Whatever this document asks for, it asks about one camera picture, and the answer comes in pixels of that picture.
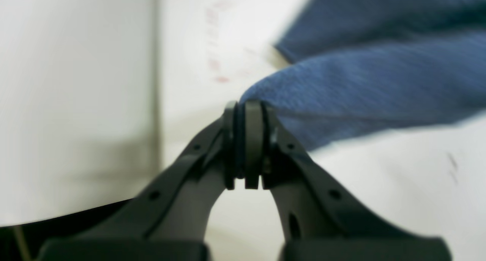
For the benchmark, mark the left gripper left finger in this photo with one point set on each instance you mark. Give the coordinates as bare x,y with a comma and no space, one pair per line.
168,219

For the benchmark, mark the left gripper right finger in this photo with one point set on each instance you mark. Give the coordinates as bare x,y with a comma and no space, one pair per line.
321,220

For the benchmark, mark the dark blue T-shirt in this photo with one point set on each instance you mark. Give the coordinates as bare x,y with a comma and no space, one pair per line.
358,67

